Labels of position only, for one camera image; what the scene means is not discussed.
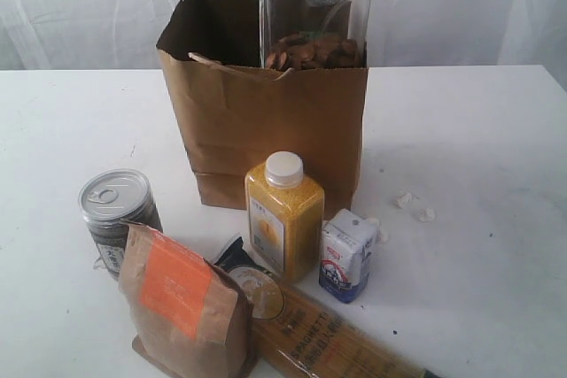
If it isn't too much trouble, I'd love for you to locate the white curtain backdrop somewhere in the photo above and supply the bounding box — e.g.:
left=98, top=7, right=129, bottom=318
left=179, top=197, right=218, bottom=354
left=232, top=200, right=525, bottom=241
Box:
left=1, top=0, right=566, bottom=80

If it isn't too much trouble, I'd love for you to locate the white paper scrap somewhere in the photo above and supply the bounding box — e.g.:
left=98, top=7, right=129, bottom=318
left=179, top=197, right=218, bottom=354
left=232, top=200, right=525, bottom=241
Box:
left=393, top=192, right=414, bottom=210
left=416, top=207, right=436, bottom=222

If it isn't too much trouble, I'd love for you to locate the white paper scrap right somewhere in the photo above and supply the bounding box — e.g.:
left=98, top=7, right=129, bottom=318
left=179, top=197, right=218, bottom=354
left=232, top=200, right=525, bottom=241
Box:
left=416, top=207, right=436, bottom=222

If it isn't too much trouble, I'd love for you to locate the white paper scrap left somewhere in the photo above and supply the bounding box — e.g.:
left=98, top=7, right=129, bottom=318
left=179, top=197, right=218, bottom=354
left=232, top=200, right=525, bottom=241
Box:
left=393, top=192, right=414, bottom=210

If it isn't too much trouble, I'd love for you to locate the small white blue salt pack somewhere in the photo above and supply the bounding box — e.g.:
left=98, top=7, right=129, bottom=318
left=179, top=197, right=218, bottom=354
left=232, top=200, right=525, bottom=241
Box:
left=319, top=209, right=379, bottom=304

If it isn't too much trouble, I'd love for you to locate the yellow grain bottle white cap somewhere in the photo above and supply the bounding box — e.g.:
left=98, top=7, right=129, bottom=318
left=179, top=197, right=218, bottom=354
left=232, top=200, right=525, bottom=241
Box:
left=245, top=151, right=324, bottom=283

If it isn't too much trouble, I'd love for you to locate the brown pouch with orange label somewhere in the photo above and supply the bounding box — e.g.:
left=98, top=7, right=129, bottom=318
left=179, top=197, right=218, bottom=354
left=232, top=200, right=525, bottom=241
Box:
left=119, top=224, right=255, bottom=377

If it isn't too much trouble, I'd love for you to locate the dark can with pull-tab lid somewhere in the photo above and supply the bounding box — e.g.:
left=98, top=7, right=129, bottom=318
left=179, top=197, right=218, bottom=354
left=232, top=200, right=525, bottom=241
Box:
left=78, top=169, right=163, bottom=278

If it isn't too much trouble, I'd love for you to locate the clear nut jar gold lid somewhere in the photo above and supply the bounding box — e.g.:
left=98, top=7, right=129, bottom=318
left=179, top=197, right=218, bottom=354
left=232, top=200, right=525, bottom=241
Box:
left=259, top=0, right=371, bottom=72

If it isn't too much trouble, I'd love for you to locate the spaghetti packet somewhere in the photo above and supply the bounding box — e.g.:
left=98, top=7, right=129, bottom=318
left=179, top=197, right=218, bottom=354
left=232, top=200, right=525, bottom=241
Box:
left=214, top=235, right=435, bottom=378

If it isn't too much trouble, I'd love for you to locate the brown paper shopping bag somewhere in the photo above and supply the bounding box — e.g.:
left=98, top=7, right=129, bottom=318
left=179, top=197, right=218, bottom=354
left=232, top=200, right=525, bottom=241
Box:
left=157, top=0, right=368, bottom=215

